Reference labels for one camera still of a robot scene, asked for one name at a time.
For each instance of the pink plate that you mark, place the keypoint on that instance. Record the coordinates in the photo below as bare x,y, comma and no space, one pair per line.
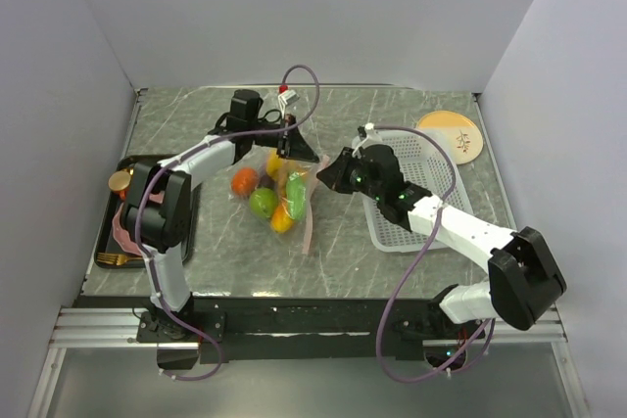
120,235

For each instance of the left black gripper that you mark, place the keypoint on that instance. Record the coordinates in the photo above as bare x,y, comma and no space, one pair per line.
293,146

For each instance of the orange pumpkin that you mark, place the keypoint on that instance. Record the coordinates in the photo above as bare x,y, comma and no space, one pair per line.
244,182

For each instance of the orange mango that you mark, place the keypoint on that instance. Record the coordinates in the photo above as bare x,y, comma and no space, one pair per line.
280,221

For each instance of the purple eggplant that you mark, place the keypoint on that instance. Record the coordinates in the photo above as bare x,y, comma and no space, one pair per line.
266,181

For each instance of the black tray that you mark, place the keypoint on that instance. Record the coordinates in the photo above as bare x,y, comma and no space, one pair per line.
106,243

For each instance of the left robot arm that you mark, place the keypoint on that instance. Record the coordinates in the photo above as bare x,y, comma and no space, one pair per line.
156,211

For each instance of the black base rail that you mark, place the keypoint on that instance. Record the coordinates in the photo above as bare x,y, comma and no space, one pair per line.
291,328

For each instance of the beige round plate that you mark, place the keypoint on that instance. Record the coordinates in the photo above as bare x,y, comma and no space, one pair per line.
464,137

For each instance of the yellow bell pepper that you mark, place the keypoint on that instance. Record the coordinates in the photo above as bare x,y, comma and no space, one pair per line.
273,165

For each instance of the gold fork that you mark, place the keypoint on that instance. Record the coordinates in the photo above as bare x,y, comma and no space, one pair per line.
116,259

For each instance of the clear zip top bag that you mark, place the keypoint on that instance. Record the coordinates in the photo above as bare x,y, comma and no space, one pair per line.
278,193

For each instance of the white plastic basket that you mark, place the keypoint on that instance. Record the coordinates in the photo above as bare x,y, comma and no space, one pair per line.
421,163

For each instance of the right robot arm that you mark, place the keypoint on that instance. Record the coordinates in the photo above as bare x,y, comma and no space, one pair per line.
524,280

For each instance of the green cucumber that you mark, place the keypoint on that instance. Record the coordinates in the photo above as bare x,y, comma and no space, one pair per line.
296,195

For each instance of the aluminium rail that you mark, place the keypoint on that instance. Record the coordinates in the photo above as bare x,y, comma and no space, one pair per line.
78,328

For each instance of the gold cup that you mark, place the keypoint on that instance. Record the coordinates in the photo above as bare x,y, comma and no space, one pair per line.
119,182

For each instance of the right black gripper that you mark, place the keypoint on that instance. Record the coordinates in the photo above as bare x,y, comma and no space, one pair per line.
335,175

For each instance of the green apple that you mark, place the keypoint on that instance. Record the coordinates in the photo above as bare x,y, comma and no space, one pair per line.
263,202

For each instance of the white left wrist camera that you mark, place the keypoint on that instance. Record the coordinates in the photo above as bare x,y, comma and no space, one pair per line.
286,96

